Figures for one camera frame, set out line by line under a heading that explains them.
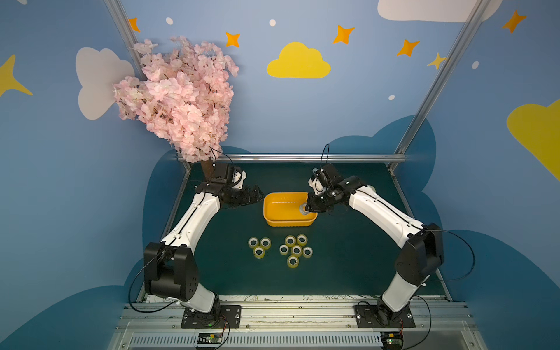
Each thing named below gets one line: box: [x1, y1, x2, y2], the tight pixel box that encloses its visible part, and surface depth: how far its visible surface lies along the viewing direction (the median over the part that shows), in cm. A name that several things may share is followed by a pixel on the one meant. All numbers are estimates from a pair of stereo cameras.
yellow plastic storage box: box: [263, 192, 318, 228], surface depth 106 cm
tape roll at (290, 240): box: [284, 234, 297, 248], surface depth 95 cm
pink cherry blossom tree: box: [113, 35, 239, 178], surface depth 70 cm
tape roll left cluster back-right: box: [259, 236, 272, 251], surface depth 93 cm
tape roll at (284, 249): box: [279, 244, 289, 256], surface depth 92 cm
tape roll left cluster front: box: [252, 246, 266, 259], surface depth 91 cm
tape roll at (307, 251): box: [302, 246, 313, 259], surface depth 91 cm
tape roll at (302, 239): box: [296, 233, 308, 247], surface depth 95 cm
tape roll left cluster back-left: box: [247, 236, 259, 250], surface depth 93 cm
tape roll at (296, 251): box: [290, 245, 303, 258], surface depth 92 cm
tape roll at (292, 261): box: [286, 255, 300, 270], surface depth 88 cm
